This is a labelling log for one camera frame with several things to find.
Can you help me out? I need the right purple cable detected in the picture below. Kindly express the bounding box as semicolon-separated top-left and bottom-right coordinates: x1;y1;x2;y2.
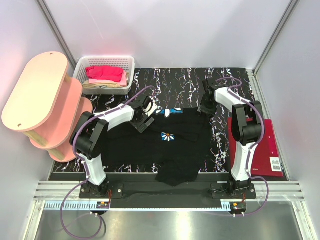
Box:
216;77;270;216

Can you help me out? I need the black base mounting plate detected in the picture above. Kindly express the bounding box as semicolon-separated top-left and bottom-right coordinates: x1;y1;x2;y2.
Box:
79;173;257;200

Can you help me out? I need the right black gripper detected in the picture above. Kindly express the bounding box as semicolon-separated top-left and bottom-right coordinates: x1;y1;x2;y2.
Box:
197;94;219;120

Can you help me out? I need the beige garment in basket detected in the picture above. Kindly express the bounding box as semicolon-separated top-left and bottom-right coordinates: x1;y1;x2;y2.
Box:
82;80;121;89

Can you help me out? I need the magenta t-shirt in basket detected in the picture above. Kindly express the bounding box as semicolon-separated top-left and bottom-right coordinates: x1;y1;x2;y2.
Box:
85;65;125;82

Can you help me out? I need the pink three-tier wooden shelf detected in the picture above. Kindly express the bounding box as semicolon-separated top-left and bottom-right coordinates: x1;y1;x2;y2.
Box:
1;51;93;163

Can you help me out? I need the purple cable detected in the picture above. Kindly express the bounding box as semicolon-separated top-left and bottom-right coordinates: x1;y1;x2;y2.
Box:
59;85;157;238
216;77;270;216

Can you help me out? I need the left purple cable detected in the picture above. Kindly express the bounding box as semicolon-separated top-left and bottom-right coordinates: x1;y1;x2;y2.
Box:
59;85;157;238

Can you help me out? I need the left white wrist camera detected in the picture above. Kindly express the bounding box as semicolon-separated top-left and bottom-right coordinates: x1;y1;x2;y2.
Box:
143;100;158;117

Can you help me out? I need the white plastic laundry basket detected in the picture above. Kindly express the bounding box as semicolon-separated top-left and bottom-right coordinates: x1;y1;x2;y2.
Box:
73;55;135;95

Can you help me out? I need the light pink garment in basket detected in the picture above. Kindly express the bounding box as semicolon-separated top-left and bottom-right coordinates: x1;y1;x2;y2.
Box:
88;72;129;87

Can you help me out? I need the folded red t-shirt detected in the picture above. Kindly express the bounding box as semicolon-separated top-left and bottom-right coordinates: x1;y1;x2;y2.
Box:
227;118;284;181

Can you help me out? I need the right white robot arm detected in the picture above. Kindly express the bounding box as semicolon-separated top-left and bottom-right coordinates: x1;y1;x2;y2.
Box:
198;77;265;199

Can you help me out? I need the black t-shirt with daisy print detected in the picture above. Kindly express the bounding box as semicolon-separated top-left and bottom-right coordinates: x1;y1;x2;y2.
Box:
101;108;213;187

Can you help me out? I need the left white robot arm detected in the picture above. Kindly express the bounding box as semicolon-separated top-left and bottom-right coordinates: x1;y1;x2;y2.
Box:
69;94;158;198

